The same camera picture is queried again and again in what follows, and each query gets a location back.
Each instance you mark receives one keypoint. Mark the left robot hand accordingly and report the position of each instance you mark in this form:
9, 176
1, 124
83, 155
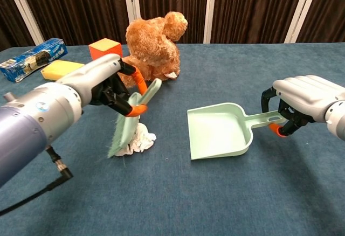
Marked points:
97, 74

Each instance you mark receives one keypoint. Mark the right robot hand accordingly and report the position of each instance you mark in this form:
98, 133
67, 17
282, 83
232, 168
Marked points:
304, 93

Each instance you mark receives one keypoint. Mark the mint green hand broom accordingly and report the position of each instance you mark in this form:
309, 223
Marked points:
126, 128

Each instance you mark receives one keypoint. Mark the white paper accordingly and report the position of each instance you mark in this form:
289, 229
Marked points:
143, 141

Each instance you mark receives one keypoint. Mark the mint green dustpan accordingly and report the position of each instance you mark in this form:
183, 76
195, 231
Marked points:
215, 131

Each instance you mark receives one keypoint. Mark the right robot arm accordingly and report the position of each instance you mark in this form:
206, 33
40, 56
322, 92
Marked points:
337, 120

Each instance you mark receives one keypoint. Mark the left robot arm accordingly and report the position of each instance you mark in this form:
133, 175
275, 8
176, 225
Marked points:
29, 123

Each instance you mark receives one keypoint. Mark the orange yellow cube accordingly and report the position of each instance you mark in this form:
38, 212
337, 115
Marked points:
103, 48

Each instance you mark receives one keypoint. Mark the yellow sponge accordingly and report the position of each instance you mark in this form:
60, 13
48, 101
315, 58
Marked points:
56, 70

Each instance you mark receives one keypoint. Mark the brown teddy bear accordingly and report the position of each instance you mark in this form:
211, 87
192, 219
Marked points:
156, 47

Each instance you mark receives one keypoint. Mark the blue cookie package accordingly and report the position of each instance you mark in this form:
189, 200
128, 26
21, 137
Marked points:
27, 58

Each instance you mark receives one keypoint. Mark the blue felt table cover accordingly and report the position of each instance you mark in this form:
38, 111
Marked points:
215, 193

